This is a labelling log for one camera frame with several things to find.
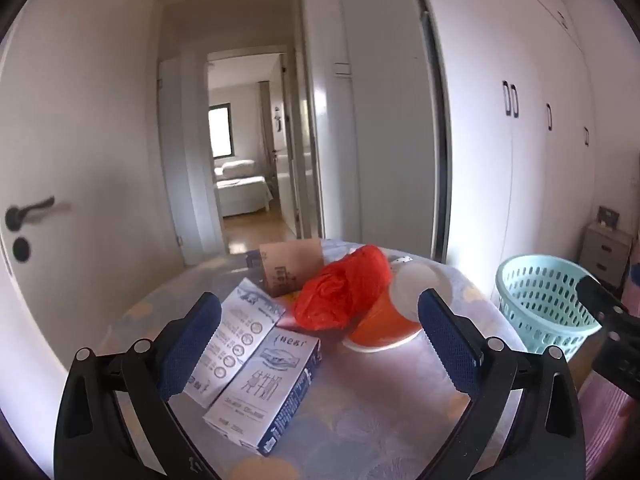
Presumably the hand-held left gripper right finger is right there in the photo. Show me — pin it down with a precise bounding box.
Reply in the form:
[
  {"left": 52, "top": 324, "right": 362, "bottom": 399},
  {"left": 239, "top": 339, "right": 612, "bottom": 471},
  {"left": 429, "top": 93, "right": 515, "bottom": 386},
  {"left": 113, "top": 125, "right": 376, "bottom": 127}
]
[{"left": 417, "top": 287, "right": 587, "bottom": 480}]

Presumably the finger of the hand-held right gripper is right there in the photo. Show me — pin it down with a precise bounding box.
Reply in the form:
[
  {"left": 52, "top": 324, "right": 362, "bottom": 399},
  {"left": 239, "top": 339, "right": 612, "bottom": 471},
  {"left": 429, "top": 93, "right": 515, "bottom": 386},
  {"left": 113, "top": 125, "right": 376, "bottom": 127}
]
[{"left": 575, "top": 275, "right": 629, "bottom": 318}]

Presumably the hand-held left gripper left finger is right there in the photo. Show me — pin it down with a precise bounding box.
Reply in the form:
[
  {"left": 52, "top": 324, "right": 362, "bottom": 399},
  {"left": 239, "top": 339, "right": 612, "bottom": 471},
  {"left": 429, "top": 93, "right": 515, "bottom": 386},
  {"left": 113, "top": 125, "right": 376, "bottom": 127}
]
[{"left": 54, "top": 291, "right": 223, "bottom": 480}]

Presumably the white carton with round icons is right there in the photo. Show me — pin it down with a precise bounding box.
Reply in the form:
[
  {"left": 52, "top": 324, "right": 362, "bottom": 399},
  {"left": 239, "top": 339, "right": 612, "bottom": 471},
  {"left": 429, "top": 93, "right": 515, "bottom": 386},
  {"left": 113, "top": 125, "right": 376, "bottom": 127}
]
[{"left": 182, "top": 278, "right": 286, "bottom": 408}]

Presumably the teal plastic basket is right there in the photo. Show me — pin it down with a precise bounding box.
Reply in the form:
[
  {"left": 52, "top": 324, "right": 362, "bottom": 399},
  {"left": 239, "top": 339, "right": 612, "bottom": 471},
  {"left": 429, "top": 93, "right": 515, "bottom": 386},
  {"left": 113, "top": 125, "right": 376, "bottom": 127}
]
[{"left": 496, "top": 255, "right": 603, "bottom": 361}]

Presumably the orange paper bowl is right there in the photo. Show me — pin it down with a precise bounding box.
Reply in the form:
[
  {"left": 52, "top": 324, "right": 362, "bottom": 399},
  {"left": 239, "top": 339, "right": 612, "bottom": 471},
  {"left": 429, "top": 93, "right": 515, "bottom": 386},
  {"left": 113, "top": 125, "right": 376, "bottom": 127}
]
[{"left": 342, "top": 260, "right": 453, "bottom": 352}]

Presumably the white carton with figure drawings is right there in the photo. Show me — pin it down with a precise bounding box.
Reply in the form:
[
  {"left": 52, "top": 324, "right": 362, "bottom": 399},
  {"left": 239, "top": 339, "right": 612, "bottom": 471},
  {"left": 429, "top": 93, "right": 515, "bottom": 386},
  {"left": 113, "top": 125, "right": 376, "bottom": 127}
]
[{"left": 202, "top": 326, "right": 323, "bottom": 457}]

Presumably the red plastic bag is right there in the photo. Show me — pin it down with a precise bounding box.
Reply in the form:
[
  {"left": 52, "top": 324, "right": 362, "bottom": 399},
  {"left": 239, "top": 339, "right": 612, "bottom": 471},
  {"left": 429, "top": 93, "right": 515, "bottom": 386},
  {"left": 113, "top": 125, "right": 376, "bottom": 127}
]
[{"left": 291, "top": 245, "right": 393, "bottom": 332}]

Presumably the brown cardboard box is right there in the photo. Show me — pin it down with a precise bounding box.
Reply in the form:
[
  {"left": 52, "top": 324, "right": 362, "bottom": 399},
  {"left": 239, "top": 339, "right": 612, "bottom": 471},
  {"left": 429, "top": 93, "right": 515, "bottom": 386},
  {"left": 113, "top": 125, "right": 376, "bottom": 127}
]
[{"left": 259, "top": 239, "right": 325, "bottom": 298}]

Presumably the small beige drawer cabinet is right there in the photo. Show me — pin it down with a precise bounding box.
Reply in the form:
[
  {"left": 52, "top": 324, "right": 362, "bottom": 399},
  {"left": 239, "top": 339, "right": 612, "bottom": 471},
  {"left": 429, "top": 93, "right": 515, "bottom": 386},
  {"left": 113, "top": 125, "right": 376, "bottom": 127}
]
[{"left": 580, "top": 222, "right": 633, "bottom": 286}]

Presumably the pink blanket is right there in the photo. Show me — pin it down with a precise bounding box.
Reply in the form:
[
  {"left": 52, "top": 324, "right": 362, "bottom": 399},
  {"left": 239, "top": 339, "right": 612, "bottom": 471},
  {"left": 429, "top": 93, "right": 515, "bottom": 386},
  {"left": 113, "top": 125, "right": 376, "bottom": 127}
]
[{"left": 575, "top": 375, "right": 640, "bottom": 467}]

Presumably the patterned tablecloth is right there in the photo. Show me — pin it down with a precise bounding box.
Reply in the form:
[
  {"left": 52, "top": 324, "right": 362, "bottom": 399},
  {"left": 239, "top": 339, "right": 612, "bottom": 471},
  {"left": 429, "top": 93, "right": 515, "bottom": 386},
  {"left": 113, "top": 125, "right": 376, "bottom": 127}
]
[{"left": 95, "top": 238, "right": 531, "bottom": 480}]

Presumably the white wardrobe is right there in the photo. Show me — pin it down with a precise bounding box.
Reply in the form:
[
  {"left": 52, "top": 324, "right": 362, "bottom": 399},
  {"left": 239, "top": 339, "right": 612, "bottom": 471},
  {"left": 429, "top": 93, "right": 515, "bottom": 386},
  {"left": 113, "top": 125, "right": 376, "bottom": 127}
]
[{"left": 415, "top": 0, "right": 603, "bottom": 291}]

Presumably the white bed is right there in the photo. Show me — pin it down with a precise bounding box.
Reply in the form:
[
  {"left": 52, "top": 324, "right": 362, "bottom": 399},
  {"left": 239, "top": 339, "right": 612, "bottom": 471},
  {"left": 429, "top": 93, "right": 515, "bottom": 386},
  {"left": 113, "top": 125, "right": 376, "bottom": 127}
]
[{"left": 215, "top": 160, "right": 274, "bottom": 218}]

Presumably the window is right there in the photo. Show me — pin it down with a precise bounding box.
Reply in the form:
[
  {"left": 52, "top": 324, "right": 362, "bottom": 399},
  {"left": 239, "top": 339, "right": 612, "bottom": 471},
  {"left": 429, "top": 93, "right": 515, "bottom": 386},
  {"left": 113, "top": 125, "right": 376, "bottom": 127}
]
[{"left": 208, "top": 104, "right": 234, "bottom": 158}]

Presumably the white hinged door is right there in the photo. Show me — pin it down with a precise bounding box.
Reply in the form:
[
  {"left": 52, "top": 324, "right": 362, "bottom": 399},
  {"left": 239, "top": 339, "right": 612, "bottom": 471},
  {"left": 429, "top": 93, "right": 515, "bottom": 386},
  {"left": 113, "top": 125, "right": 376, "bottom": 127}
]
[{"left": 0, "top": 0, "right": 187, "bottom": 411}]

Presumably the white sliding door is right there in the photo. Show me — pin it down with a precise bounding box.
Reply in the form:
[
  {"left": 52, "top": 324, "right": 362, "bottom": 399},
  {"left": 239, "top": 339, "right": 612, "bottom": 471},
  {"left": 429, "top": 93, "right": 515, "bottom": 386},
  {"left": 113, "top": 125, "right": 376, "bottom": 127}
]
[{"left": 305, "top": 0, "right": 453, "bottom": 263}]

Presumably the black door handle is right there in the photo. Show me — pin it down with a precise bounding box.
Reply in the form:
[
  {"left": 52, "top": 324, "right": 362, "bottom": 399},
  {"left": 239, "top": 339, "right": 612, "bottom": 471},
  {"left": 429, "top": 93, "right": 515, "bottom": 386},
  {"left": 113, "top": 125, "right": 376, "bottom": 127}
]
[{"left": 6, "top": 196, "right": 56, "bottom": 227}]

